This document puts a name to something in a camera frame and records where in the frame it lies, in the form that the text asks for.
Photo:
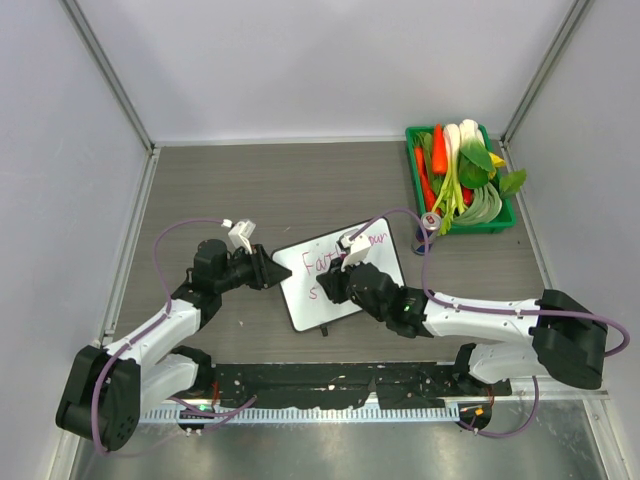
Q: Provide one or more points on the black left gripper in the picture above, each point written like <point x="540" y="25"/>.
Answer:
<point x="265" y="271"/>

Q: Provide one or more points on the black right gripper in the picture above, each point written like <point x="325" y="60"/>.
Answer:
<point x="333" y="281"/>

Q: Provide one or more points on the white whiteboard black frame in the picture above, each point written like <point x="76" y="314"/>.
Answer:
<point x="306" y="302"/>

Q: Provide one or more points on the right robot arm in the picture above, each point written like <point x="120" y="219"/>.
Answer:
<point x="553" y="335"/>

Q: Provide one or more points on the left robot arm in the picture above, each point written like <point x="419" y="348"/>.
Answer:
<point x="109" y="388"/>

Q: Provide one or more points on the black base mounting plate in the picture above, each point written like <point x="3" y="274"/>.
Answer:
<point x="339" y="386"/>

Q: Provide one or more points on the blue silver drink can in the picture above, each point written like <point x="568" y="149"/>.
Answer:
<point x="426" y="233"/>

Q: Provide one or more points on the small orange carrot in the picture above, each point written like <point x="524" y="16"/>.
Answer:
<point x="428" y="194"/>

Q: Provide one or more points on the green celery stalks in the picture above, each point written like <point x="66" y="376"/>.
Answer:
<point x="448" y="201"/>

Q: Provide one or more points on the red chili pepper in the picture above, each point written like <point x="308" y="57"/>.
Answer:
<point x="467" y="195"/>

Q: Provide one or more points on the large orange carrot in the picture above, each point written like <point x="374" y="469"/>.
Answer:
<point x="439" y="161"/>

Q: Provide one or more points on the pale green bok choy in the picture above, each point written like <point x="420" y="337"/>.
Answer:
<point x="485" y="207"/>

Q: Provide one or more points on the white green bok choy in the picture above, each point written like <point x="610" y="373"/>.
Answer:
<point x="469" y="157"/>

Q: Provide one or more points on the green plastic vegetable bin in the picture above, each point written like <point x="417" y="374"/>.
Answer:
<point x="504" y="219"/>

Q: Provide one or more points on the green leaf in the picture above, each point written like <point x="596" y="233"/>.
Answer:
<point x="511" y="183"/>

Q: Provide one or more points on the yellow pepper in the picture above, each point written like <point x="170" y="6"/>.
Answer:
<point x="497" y="163"/>

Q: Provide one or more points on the white slotted cable duct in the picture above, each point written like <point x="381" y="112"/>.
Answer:
<point x="369" y="413"/>

